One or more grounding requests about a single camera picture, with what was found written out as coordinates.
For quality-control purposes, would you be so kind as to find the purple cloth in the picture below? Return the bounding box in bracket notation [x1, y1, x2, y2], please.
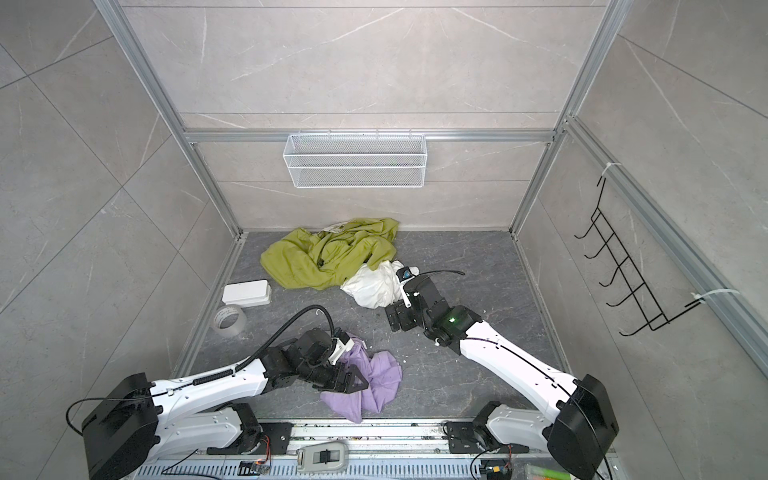
[320, 336, 403, 424]

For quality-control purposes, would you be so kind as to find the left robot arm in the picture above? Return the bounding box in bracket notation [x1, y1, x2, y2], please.
[80, 328, 369, 479]

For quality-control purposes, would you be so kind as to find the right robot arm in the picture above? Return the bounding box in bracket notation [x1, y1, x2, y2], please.
[385, 267, 619, 479]

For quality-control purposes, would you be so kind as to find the white cloth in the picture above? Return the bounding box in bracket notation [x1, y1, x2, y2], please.
[341, 260, 405, 309]

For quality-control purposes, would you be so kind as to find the green cloth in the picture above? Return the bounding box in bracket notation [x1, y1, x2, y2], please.
[260, 218, 399, 290]

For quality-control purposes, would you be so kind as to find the grey handheld controller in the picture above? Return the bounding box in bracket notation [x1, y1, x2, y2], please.
[297, 441, 349, 474]

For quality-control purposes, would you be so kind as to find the white plastic box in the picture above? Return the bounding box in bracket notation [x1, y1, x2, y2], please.
[222, 280, 272, 308]

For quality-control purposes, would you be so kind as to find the grey tape roll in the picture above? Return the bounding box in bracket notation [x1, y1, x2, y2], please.
[210, 305, 247, 338]

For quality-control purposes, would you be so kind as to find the green marker pen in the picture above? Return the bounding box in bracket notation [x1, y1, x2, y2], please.
[524, 464, 577, 480]

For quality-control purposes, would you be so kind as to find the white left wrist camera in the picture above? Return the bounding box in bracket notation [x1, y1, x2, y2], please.
[328, 334, 354, 365]

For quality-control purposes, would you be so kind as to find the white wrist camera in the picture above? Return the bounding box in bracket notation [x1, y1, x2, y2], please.
[328, 334, 354, 365]
[395, 266, 419, 308]

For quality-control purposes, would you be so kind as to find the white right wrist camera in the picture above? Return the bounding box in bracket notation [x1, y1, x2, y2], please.
[395, 266, 419, 308]

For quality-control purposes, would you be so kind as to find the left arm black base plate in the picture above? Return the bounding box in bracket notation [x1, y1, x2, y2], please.
[206, 422, 294, 456]

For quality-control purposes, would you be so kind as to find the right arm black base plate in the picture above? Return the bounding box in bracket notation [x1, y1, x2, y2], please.
[441, 421, 530, 454]

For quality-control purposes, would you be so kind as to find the black wire hook rack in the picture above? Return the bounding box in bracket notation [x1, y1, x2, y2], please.
[573, 177, 705, 338]

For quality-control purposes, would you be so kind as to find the white wire mesh basket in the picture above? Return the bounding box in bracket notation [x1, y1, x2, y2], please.
[283, 132, 428, 189]

